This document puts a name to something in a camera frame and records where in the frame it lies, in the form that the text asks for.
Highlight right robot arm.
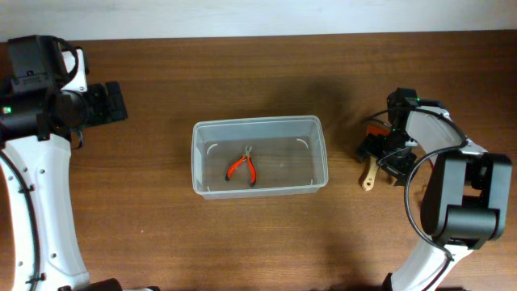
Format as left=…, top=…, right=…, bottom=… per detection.
left=356, top=88, right=512, bottom=291

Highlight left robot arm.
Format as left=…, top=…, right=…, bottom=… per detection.
left=1, top=35, right=128, bottom=290

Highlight clear plastic container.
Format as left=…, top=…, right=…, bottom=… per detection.
left=191, top=116, right=329, bottom=200

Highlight orange scraper wooden handle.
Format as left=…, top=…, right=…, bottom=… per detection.
left=360, top=124, right=391, bottom=192

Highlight red handled pliers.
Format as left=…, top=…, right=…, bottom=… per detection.
left=225, top=145, right=258, bottom=188

